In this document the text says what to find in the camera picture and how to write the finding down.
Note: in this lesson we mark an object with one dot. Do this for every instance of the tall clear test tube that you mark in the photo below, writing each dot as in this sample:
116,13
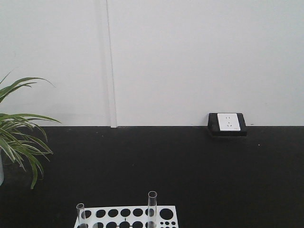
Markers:
152,209

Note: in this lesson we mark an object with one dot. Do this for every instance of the black wall socket box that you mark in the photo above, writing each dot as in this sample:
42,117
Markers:
227,125

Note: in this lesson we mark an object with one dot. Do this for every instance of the green spider plant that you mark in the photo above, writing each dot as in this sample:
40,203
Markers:
21,138

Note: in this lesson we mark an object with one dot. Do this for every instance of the short clear test tube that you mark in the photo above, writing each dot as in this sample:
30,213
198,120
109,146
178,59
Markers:
81,216

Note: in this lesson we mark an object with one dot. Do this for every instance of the white test tube rack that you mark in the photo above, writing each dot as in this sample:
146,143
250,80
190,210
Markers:
129,217

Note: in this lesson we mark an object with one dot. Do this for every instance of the white plant pot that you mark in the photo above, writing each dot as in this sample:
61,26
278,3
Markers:
1,171

